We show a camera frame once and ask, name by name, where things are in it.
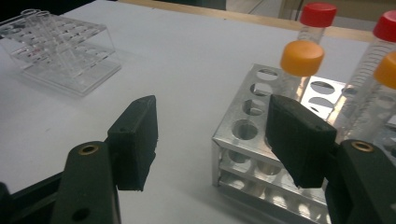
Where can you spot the clear glass test tube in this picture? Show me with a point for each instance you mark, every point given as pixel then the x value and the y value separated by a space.
pixel 32 21
pixel 49 31

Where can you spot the orange-capped plastic tube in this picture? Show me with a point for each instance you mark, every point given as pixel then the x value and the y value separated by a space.
pixel 302 57
pixel 387 71

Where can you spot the metal tube rack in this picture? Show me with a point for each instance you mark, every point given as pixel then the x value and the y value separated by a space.
pixel 236 137

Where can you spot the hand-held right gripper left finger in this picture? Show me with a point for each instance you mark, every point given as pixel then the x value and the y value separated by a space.
pixel 134 143

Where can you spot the red-capped plastic tube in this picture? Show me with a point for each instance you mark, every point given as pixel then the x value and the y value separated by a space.
pixel 386 28
pixel 317 14

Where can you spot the clear acrylic tube rack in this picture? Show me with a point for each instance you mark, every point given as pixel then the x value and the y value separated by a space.
pixel 93 71

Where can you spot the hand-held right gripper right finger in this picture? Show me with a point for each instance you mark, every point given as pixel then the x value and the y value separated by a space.
pixel 299 140

